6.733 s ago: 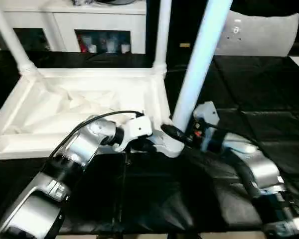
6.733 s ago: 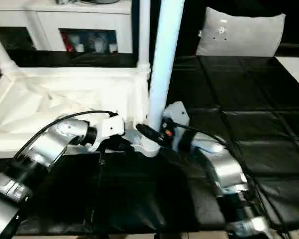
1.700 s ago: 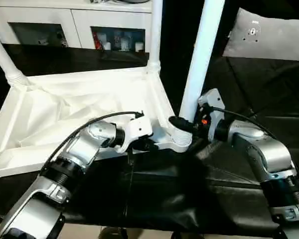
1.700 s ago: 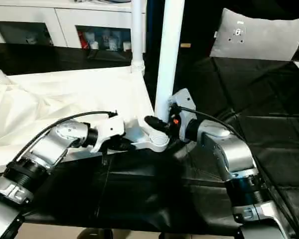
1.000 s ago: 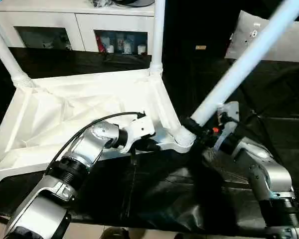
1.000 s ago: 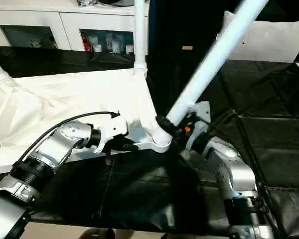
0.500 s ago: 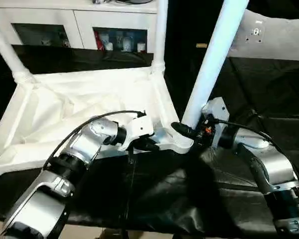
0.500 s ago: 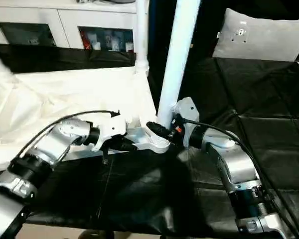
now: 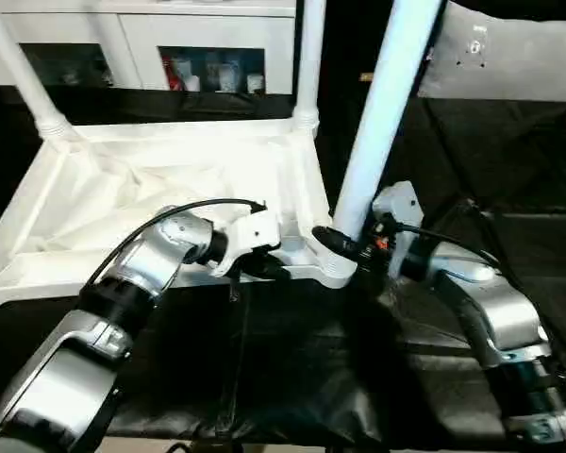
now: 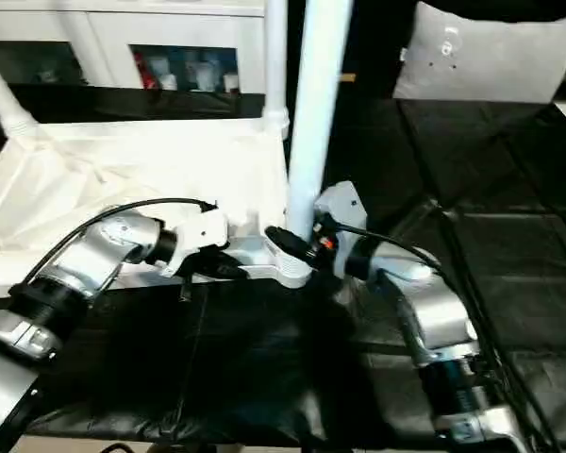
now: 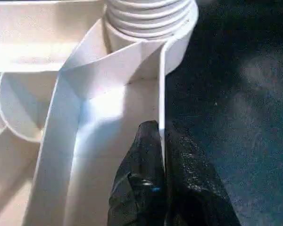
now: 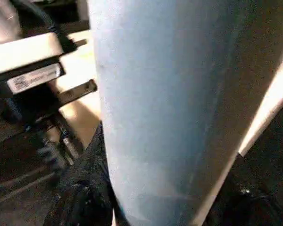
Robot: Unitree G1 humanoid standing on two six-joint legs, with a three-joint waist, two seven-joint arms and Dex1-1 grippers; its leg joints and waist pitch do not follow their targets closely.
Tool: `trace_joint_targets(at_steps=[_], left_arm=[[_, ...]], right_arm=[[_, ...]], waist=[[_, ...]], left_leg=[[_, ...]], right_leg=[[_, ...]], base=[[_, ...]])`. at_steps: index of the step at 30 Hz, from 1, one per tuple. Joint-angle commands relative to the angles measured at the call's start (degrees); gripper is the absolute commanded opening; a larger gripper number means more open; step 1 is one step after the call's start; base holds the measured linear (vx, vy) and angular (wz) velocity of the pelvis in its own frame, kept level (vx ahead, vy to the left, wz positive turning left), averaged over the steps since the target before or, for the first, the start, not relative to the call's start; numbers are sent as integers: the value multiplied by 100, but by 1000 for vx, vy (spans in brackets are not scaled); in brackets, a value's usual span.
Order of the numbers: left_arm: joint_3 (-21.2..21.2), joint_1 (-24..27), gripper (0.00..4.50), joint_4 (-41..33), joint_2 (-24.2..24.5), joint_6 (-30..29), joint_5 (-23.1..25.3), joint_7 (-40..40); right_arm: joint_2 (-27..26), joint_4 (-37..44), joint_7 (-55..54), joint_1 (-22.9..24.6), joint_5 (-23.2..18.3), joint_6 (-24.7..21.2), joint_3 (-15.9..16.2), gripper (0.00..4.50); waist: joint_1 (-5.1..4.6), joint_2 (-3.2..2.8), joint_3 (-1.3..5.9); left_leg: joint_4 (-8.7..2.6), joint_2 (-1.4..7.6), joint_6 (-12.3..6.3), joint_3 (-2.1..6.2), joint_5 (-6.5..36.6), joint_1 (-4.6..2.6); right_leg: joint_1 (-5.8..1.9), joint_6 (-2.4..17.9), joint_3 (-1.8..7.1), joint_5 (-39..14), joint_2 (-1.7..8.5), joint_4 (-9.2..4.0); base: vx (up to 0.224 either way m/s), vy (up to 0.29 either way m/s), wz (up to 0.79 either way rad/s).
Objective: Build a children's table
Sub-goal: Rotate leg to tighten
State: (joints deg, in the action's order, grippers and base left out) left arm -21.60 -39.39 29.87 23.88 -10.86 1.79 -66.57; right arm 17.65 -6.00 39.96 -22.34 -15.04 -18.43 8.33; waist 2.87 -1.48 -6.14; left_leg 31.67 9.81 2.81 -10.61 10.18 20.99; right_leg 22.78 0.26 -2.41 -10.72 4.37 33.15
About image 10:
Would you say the white plastic table top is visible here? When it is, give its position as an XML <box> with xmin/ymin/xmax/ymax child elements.
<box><xmin>0</xmin><ymin>118</ymin><xmax>312</xmax><ymax>301</ymax></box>

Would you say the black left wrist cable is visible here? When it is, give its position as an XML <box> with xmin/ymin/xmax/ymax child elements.
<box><xmin>8</xmin><ymin>197</ymin><xmax>218</xmax><ymax>303</ymax></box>

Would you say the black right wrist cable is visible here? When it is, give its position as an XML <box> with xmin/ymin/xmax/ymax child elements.
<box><xmin>337</xmin><ymin>221</ymin><xmax>565</xmax><ymax>453</ymax></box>

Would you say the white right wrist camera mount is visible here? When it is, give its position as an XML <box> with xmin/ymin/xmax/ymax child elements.
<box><xmin>313</xmin><ymin>180</ymin><xmax>368</xmax><ymax>279</ymax></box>

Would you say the black box with gold label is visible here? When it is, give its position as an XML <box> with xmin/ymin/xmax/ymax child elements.
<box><xmin>286</xmin><ymin>0</ymin><xmax>419</xmax><ymax>101</ymax></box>

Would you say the white plastic table leg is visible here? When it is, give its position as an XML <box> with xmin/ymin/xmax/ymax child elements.
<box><xmin>261</xmin><ymin>0</ymin><xmax>291</xmax><ymax>141</ymax></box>
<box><xmin>0</xmin><ymin>45</ymin><xmax>42</xmax><ymax>143</ymax></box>
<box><xmin>275</xmin><ymin>0</ymin><xmax>355</xmax><ymax>277</ymax></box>

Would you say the grey cushion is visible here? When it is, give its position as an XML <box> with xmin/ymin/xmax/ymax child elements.
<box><xmin>391</xmin><ymin>1</ymin><xmax>566</xmax><ymax>105</ymax></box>

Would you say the white glass-door cabinet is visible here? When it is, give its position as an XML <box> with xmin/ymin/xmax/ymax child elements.
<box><xmin>0</xmin><ymin>0</ymin><xmax>273</xmax><ymax>93</ymax></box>

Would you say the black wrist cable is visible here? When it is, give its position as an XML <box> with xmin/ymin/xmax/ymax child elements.
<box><xmin>8</xmin><ymin>197</ymin><xmax>218</xmax><ymax>303</ymax></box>
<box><xmin>337</xmin><ymin>221</ymin><xmax>565</xmax><ymax>453</ymax></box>

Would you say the black work mat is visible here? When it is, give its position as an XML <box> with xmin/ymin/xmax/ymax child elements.
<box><xmin>0</xmin><ymin>82</ymin><xmax>566</xmax><ymax>447</ymax></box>

